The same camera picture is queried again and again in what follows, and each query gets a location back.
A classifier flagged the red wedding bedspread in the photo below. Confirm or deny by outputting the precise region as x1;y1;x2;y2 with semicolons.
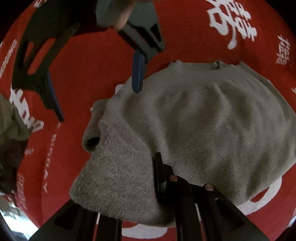
1;1;295;240

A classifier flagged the grey knit sweater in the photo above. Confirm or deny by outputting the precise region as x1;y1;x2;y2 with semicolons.
70;61;295;226

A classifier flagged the person's right hand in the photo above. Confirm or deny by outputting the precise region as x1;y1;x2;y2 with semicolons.
95;0;153;32

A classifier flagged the olive and brown clothes pile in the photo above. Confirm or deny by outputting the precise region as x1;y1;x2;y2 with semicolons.
1;95;31;194

